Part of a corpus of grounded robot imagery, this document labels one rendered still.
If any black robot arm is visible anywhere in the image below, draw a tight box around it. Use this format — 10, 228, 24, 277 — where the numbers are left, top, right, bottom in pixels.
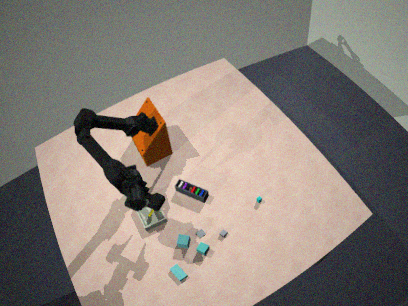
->
73, 108, 159, 212

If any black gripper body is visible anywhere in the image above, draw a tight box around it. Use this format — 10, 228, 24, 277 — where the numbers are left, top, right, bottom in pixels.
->
143, 181, 166, 212

